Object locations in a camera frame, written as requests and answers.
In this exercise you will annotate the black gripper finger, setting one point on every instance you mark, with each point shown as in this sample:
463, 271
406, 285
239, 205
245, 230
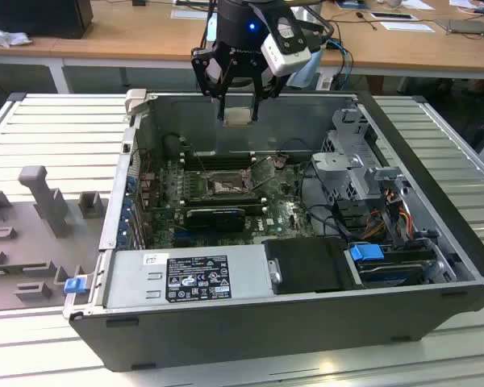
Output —
201, 68
268, 84

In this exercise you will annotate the silver square CPU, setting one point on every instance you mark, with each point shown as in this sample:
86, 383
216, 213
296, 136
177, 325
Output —
237, 118

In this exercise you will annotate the black RAM slot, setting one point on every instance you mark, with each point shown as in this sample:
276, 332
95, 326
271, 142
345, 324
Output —
226, 153
226, 162
255, 210
226, 198
254, 206
226, 167
226, 157
226, 202

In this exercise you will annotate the CPU socket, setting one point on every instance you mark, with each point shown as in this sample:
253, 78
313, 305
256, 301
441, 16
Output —
224, 186

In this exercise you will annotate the white power adapter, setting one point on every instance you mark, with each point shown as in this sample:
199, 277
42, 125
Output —
324, 84

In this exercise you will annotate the grey plastic case latch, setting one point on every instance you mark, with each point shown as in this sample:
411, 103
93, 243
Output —
136, 101

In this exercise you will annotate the brown connector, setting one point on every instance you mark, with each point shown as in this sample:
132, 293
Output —
280, 161

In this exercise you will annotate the wooden desk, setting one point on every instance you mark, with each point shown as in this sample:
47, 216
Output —
105, 44

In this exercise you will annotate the silver drive cage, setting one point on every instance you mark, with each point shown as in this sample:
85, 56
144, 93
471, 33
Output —
339, 165

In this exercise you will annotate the blue white leaflet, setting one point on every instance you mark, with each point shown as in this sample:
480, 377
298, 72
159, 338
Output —
353, 4

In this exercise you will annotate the green motherboard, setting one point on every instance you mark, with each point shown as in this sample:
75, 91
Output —
274, 201

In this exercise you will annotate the white flat device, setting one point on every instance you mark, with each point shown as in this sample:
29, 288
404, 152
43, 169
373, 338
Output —
393, 16

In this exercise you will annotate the graphics card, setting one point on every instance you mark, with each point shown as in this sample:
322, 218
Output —
215, 219

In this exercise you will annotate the white paper sheet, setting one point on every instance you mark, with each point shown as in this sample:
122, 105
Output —
407, 26

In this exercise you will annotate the black computer box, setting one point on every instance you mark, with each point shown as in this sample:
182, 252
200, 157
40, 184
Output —
36, 16

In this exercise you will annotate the black plastic shroud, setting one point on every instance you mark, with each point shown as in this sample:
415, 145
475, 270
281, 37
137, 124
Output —
306, 266

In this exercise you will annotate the blue disk carrier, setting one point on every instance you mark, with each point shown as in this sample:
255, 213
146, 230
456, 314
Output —
365, 253

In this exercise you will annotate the white barcode sticker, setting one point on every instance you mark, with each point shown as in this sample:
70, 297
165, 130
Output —
156, 258

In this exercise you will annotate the crumpled white paper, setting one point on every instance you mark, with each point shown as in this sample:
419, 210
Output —
8, 37

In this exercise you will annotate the grey notebook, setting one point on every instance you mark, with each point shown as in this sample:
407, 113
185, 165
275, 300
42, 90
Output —
464, 26

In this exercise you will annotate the black rating label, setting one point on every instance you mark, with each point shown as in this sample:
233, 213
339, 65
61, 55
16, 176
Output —
197, 278

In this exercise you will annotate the silver power supply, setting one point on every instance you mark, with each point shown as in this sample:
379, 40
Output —
133, 282

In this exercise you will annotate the hard disk drive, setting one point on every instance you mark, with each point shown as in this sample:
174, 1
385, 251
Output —
387, 276

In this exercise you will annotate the grey part rack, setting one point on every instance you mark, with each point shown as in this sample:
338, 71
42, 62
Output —
32, 242

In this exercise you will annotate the black open PC case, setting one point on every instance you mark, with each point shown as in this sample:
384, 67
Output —
266, 334

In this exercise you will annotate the blue plastic latch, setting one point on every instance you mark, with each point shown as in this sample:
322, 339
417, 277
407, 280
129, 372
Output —
74, 285

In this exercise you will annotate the silver disk bay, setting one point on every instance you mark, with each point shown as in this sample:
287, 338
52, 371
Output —
441, 268

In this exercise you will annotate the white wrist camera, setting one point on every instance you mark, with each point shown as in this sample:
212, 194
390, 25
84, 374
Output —
286, 52

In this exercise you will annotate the silver metal bracket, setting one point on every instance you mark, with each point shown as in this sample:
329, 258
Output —
275, 272

